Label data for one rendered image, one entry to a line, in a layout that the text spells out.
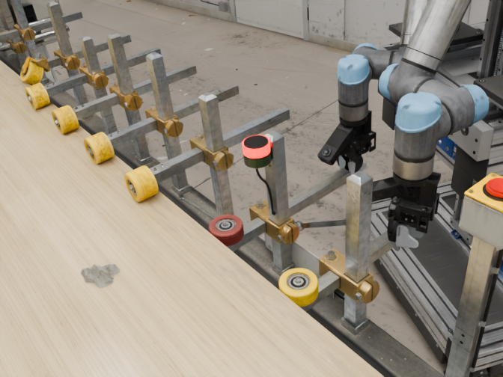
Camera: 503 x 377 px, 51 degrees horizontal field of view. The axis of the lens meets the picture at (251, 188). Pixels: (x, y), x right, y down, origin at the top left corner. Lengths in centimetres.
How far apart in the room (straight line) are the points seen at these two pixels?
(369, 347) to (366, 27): 337
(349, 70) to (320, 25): 332
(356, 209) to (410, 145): 15
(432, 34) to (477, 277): 48
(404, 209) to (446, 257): 113
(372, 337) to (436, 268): 93
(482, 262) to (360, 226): 26
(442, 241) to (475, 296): 134
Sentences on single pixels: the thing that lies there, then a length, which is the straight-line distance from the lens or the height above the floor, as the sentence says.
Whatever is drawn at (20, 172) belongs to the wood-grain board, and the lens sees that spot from 167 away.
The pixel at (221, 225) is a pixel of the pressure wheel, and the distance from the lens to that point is 125.
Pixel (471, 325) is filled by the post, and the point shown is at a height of 96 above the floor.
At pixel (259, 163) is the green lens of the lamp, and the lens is 113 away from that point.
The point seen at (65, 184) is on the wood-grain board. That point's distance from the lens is 154.
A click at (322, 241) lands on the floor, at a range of 254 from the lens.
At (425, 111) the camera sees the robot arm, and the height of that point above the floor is 124.
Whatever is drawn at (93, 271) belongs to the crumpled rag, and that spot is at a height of 91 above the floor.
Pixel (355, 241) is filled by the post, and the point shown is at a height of 97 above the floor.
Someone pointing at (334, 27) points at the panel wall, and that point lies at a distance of 454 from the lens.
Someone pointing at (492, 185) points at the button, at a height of 123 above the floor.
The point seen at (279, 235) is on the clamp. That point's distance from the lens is 129.
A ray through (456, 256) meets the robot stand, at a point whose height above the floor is 21.
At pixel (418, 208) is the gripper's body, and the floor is 103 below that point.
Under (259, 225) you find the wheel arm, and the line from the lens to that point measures 130.
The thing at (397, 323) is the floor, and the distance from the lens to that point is 222.
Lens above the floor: 170
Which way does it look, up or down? 36 degrees down
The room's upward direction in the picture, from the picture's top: 6 degrees counter-clockwise
